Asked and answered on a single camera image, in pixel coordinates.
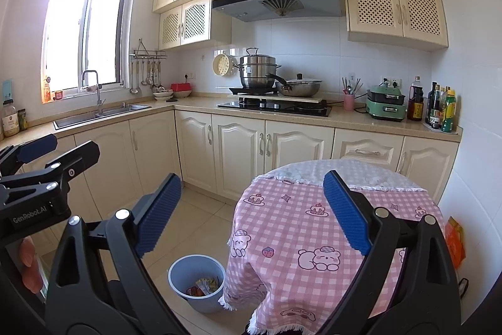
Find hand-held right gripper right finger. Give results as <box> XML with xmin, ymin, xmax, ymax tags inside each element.
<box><xmin>323</xmin><ymin>170</ymin><xmax>461</xmax><ymax>335</ymax></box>

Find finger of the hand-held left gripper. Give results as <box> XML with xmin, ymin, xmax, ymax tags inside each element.
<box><xmin>0</xmin><ymin>141</ymin><xmax>101</xmax><ymax>207</ymax></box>
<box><xmin>0</xmin><ymin>133</ymin><xmax>59</xmax><ymax>176</ymax></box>

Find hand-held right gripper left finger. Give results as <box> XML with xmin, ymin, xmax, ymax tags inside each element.
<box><xmin>43</xmin><ymin>173</ymin><xmax>183</xmax><ymax>335</ymax></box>

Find blue plastic waste bin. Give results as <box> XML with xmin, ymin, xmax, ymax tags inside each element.
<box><xmin>168</xmin><ymin>254</ymin><xmax>226</xmax><ymax>314</ymax></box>

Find pile of snack wrappers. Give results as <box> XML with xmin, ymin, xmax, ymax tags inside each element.
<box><xmin>185</xmin><ymin>276</ymin><xmax>220</xmax><ymax>297</ymax></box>

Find person's left hand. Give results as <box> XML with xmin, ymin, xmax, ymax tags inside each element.
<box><xmin>18</xmin><ymin>236</ymin><xmax>45</xmax><ymax>294</ymax></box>

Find clear jar with dark lid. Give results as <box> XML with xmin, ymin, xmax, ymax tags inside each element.
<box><xmin>2</xmin><ymin>99</ymin><xmax>20</xmax><ymax>137</ymax></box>

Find steel double sink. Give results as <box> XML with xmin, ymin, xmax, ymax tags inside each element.
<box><xmin>53</xmin><ymin>103</ymin><xmax>152</xmax><ymax>130</ymax></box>

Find pink checked tablecloth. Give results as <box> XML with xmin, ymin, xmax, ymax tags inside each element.
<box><xmin>217</xmin><ymin>174</ymin><xmax>448</xmax><ymax>335</ymax></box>

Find grey lace cloth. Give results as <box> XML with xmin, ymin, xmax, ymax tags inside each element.
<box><xmin>262</xmin><ymin>158</ymin><xmax>426</xmax><ymax>192</ymax></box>

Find steel faucet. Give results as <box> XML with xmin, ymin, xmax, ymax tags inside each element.
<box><xmin>81</xmin><ymin>70</ymin><xmax>107</xmax><ymax>115</ymax></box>

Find cream base cabinets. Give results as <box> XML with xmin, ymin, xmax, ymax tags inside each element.
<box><xmin>0</xmin><ymin>109</ymin><xmax>459</xmax><ymax>253</ymax></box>

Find row of hanging kitchen utensils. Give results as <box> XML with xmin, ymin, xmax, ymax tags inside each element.
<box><xmin>129</xmin><ymin>58</ymin><xmax>166</xmax><ymax>95</ymax></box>

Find orange packet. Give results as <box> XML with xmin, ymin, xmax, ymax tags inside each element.
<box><xmin>444</xmin><ymin>216</ymin><xmax>466</xmax><ymax>269</ymax></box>

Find green electric cooker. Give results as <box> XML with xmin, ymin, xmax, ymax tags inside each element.
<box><xmin>365</xmin><ymin>83</ymin><xmax>406</xmax><ymax>122</ymax></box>

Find white tray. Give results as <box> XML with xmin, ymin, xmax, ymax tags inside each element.
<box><xmin>423</xmin><ymin>122</ymin><xmax>460</xmax><ymax>135</ymax></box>

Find metal utensil rack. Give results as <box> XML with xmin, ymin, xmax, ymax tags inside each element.
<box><xmin>129</xmin><ymin>38</ymin><xmax>168</xmax><ymax>60</ymax></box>

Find sliding window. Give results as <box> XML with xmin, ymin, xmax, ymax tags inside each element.
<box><xmin>41</xmin><ymin>0</ymin><xmax>136</xmax><ymax>104</ymax></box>

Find black gas hob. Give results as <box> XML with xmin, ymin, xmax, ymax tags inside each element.
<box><xmin>217</xmin><ymin>100</ymin><xmax>333</xmax><ymax>118</ymax></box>

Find bundle of chopsticks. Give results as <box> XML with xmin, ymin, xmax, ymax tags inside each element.
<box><xmin>340</xmin><ymin>75</ymin><xmax>363</xmax><ymax>95</ymax></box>

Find large dark sauce bottle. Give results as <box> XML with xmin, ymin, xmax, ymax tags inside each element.
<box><xmin>407</xmin><ymin>75</ymin><xmax>425</xmax><ymax>122</ymax></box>

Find pale wooden board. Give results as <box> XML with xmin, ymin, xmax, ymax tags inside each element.
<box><xmin>236</xmin><ymin>94</ymin><xmax>323</xmax><ymax>104</ymax></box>

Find steel wok with lid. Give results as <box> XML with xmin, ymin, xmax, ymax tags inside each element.
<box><xmin>266</xmin><ymin>73</ymin><xmax>323</xmax><ymax>98</ymax></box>

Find cluster of condiment bottles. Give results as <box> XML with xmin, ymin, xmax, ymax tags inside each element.
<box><xmin>425</xmin><ymin>81</ymin><xmax>457</xmax><ymax>133</ymax></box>

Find cream perforated steamer tray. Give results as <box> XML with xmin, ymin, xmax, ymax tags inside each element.
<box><xmin>212</xmin><ymin>53</ymin><xmax>241</xmax><ymax>78</ymax></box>

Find steel steamer pot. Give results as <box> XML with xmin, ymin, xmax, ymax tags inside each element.
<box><xmin>234</xmin><ymin>47</ymin><xmax>282</xmax><ymax>89</ymax></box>

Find cream lattice door cabinet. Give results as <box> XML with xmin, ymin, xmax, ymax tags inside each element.
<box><xmin>341</xmin><ymin>0</ymin><xmax>450</xmax><ymax>53</ymax></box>
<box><xmin>158</xmin><ymin>0</ymin><xmax>233</xmax><ymax>52</ymax></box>

